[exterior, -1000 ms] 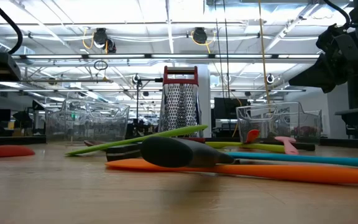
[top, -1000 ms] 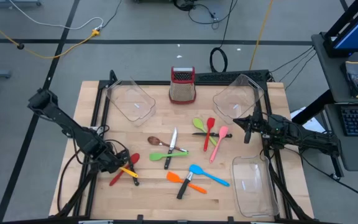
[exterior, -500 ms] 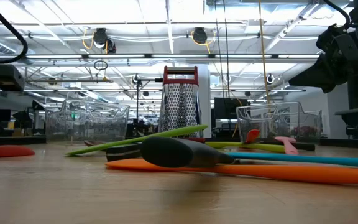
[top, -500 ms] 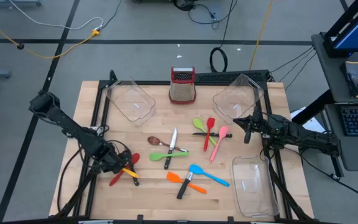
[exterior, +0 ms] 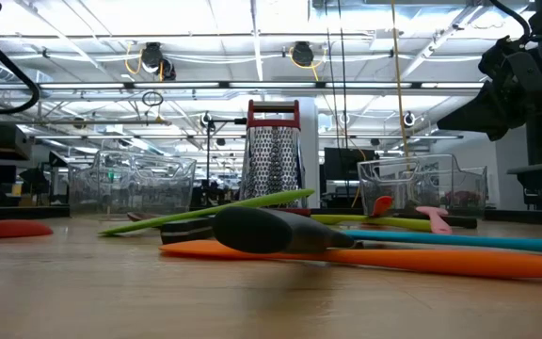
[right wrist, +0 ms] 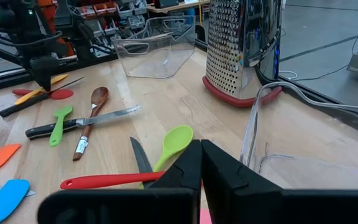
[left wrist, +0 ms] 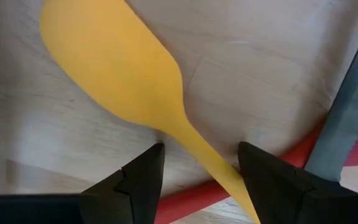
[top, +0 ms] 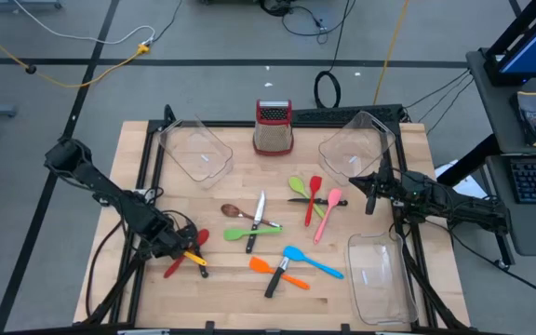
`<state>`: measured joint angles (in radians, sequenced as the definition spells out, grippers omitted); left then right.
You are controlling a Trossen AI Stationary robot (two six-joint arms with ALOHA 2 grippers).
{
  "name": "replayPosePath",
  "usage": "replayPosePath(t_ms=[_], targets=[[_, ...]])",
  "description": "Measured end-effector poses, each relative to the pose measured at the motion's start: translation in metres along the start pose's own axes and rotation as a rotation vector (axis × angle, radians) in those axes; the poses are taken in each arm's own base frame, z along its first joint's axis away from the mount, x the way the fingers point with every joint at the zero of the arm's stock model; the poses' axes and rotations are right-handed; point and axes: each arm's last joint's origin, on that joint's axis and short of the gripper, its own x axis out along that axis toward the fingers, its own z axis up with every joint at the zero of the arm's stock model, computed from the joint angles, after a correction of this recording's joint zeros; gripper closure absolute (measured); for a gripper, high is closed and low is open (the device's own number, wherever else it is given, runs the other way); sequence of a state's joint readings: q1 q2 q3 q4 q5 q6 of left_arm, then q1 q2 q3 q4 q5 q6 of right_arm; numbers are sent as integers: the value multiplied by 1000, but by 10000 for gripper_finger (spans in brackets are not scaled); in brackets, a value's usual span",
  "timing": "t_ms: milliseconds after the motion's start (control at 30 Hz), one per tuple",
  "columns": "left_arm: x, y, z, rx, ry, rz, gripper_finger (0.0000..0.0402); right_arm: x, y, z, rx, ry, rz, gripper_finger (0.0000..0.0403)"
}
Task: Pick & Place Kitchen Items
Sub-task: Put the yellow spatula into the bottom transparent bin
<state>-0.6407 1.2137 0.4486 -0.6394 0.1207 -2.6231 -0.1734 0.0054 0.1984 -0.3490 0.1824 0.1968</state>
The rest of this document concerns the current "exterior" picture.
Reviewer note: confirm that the red steel box grater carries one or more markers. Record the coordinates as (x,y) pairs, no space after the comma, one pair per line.
(273,160)

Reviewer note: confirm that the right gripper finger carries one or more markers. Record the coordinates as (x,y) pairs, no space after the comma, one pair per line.
(492,113)

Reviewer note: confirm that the pink silicone spatula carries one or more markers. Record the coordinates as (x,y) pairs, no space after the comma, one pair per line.
(438,221)

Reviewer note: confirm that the black background monitor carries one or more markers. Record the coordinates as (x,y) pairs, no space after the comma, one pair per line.
(346,165)

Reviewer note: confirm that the red silicone spatula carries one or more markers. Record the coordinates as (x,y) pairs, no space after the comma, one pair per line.
(382,205)

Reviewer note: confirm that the lime green silicone spoon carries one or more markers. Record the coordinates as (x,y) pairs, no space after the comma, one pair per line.
(370,220)

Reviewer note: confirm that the orange silicone spatula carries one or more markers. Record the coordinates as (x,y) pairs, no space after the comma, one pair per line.
(440,261)

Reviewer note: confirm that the blue silicone spoon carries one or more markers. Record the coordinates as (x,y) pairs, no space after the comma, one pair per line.
(464,241)

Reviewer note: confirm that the brown wooden spoon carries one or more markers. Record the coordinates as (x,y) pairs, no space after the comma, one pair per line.
(141,217)

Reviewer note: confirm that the long light strip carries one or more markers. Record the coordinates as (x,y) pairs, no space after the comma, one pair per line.
(181,85)

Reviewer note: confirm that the small round reel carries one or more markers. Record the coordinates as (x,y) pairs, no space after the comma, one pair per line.
(409,119)

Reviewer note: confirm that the clear plastic bin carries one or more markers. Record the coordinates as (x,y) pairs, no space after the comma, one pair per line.
(130,188)
(421,188)

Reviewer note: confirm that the red silicone spoon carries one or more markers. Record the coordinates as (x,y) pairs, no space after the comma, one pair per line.
(12,229)

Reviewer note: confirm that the black tripod stand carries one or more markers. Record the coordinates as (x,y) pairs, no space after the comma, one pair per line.
(206,120)

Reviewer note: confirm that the dark background desk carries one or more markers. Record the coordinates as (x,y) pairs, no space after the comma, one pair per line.
(534,181)

